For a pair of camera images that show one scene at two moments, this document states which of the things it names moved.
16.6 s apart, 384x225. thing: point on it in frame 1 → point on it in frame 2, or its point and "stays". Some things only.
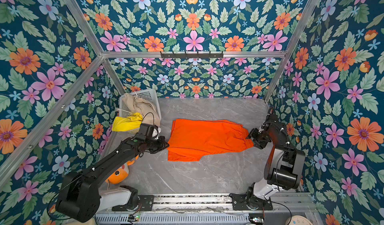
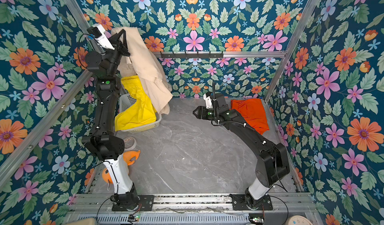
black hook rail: x=191 y=55 stays
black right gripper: x=253 y=133 → x=202 y=112
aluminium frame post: x=101 y=53 stays
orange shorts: x=189 y=139 → x=253 y=112
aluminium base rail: x=209 y=209 stays
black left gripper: x=162 y=144 → x=117 y=43
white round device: x=297 y=220 stays
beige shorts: x=138 y=105 → x=144 y=62
